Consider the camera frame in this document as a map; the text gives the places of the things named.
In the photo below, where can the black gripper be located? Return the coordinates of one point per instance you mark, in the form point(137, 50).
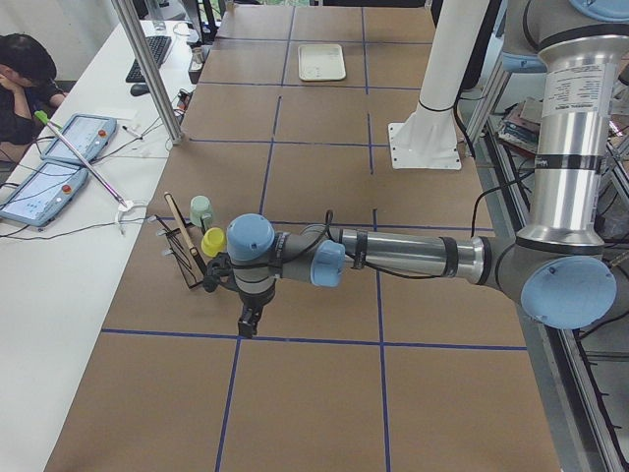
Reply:
point(255, 300)

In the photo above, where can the light green cup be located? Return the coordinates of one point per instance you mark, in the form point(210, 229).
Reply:
point(201, 212)

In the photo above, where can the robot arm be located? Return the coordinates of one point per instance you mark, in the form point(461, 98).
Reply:
point(553, 266)

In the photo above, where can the yellow cup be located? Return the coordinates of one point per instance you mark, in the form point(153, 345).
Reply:
point(213, 242)

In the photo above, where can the cream bear tray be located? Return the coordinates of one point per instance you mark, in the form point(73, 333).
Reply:
point(321, 63)

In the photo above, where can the metal cup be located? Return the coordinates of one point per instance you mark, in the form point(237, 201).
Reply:
point(196, 60)

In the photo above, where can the black marker pen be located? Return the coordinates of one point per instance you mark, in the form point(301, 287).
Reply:
point(133, 133)

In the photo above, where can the lower teach pendant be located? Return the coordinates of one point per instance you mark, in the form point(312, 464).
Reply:
point(44, 194)

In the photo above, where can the teach pendant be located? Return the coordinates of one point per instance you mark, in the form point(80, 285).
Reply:
point(89, 134)
point(44, 194)

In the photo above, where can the upper teach pendant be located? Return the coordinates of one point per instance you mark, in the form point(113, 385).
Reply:
point(89, 134)

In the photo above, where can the computer mouse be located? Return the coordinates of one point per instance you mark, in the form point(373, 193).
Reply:
point(139, 89)

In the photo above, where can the metal rod with green tip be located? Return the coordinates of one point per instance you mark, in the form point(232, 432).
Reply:
point(43, 118)

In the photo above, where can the seated person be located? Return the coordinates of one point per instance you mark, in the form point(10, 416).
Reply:
point(28, 75)

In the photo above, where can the stack of books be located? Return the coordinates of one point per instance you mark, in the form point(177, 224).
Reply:
point(521, 126)

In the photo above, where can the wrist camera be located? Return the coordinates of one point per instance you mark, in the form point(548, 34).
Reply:
point(219, 273)

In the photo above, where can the black wire cup rack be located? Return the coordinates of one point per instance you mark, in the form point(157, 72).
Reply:
point(183, 243)

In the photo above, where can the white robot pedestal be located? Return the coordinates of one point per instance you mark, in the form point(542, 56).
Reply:
point(427, 139)

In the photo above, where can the aluminium frame post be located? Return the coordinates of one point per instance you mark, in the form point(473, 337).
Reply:
point(133, 29)

